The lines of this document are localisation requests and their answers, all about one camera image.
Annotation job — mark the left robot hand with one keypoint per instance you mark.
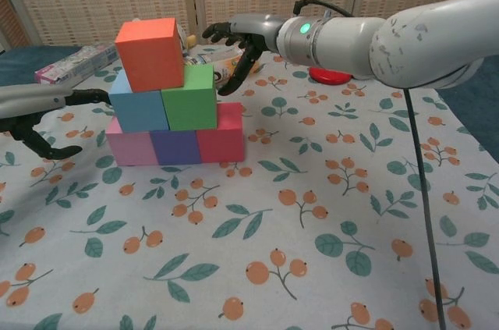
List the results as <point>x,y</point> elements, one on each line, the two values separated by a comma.
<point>35,98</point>

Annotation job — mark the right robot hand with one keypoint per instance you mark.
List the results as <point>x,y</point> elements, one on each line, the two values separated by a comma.
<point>257,31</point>

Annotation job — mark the green foam cube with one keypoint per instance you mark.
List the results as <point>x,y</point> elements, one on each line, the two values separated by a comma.
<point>191,105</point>

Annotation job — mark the light blue foam cube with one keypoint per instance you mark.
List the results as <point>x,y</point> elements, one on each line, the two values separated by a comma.
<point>138,109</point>

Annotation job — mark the pink foam cube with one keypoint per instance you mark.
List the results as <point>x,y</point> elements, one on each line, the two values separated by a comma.
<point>132,148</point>

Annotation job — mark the orange foam cube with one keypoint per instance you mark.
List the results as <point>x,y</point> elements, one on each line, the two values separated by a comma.
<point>150,57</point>

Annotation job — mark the crimson foam cube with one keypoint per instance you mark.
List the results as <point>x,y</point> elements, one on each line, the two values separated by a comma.
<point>222,139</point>

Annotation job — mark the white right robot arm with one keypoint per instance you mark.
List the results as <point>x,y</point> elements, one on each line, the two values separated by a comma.
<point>390,45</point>

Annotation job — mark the orange drink plastic bottle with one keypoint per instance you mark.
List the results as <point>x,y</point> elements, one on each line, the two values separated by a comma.
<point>224,66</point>

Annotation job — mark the floral tissue pack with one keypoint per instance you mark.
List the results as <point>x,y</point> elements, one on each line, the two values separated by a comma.
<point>74,64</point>

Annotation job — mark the red disc with hole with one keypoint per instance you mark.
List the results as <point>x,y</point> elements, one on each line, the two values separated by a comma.
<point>327,76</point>

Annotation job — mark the purple foam cube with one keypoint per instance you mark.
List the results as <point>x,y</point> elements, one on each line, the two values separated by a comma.
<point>177,146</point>

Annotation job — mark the floral print tablecloth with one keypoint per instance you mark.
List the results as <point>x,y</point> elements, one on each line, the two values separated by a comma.
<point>273,209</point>

